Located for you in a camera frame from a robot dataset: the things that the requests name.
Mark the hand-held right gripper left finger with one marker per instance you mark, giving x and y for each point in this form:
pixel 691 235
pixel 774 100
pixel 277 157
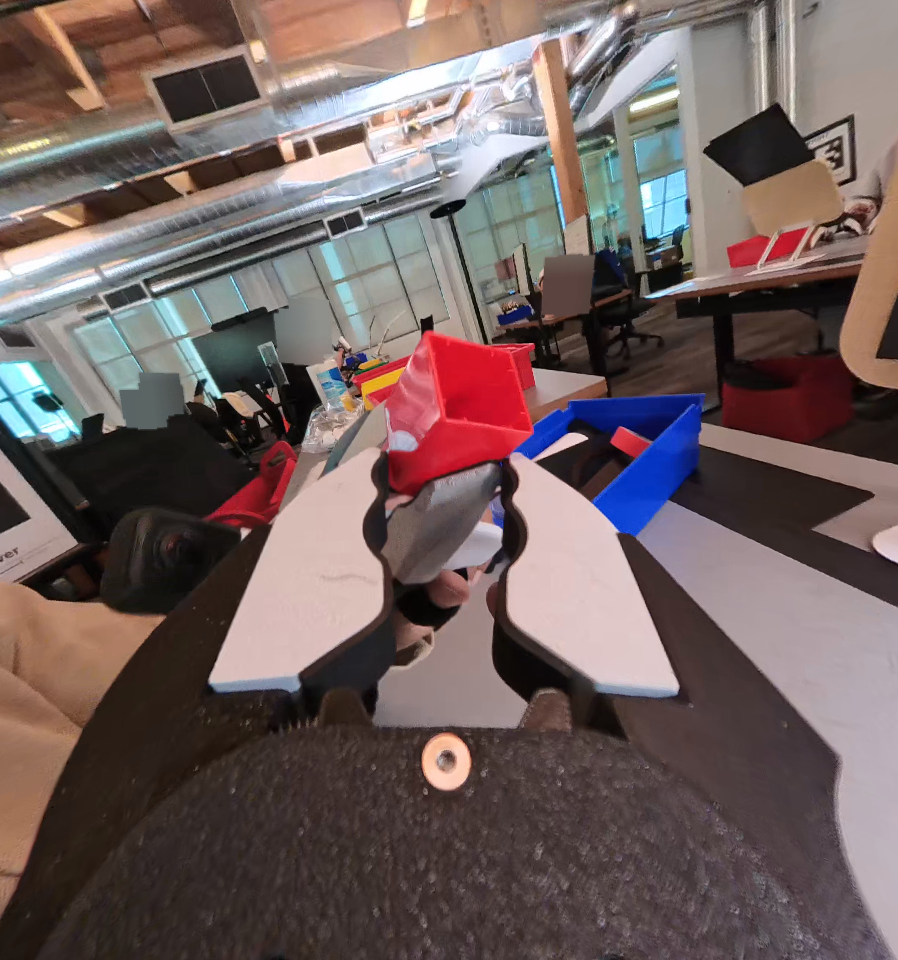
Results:
pixel 306 585

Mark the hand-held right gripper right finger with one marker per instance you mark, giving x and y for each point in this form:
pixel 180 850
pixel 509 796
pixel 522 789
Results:
pixel 576 600

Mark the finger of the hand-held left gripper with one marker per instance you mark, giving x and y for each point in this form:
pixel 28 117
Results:
pixel 437 525
pixel 359 439

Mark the blue plastic bin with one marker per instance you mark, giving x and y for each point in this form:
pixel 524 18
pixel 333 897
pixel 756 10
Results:
pixel 643 487

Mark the person's left forearm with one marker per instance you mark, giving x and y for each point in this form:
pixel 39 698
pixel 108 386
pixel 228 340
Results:
pixel 29 712

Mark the person's left hand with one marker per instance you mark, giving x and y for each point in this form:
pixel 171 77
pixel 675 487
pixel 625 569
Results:
pixel 449 589

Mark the red backpack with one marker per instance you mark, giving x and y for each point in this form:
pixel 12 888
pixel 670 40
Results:
pixel 258 487

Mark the printed tag poster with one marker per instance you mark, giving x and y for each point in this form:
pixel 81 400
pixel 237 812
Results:
pixel 14 525

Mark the black monitor screen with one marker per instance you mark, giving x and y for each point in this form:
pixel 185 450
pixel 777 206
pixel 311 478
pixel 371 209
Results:
pixel 231 352

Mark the red plastic strip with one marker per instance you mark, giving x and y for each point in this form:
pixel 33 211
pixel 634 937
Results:
pixel 630 442

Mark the red plastic bin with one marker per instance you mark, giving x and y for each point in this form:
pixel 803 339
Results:
pixel 748 251
pixel 520 367

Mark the red bag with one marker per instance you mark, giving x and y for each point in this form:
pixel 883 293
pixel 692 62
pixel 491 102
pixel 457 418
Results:
pixel 793 405

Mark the long wooden desk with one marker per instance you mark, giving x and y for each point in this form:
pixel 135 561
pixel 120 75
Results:
pixel 763 279

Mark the ceiling air vent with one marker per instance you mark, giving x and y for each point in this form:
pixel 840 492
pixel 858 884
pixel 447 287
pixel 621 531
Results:
pixel 205 90

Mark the wooden board with black sheet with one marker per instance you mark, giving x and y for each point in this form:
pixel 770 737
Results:
pixel 868 315

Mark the tilted board on stand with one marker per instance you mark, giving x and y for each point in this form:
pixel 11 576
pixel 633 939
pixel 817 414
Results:
pixel 756 146

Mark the framed tag print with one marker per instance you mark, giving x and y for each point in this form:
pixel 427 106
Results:
pixel 835 150

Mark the silver air duct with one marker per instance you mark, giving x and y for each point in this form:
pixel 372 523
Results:
pixel 194 225

